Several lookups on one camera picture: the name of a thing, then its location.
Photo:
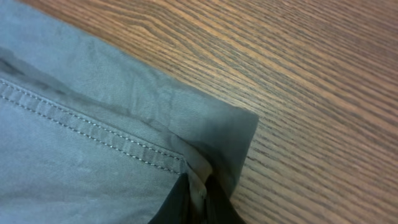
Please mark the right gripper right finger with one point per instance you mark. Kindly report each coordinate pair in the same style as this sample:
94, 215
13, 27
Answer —
219, 209

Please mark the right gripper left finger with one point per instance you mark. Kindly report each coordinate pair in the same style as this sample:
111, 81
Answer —
175, 208

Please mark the grey shorts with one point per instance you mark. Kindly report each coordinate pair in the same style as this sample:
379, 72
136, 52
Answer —
92, 135

